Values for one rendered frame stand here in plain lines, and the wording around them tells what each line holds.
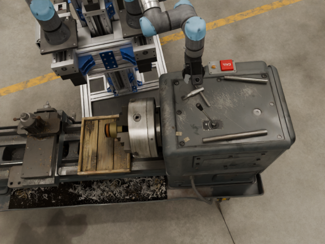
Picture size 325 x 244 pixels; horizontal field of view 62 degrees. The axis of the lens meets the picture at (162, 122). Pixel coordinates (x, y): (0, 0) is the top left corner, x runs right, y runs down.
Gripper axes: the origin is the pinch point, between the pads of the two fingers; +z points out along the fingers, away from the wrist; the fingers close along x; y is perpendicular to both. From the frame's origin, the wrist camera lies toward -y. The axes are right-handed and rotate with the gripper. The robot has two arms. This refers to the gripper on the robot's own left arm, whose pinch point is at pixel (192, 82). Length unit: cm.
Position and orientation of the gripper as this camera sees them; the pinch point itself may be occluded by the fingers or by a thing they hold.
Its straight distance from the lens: 129.3
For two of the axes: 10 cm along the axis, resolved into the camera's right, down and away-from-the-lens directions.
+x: -10.0, 0.7, 0.4
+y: -0.5, -9.1, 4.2
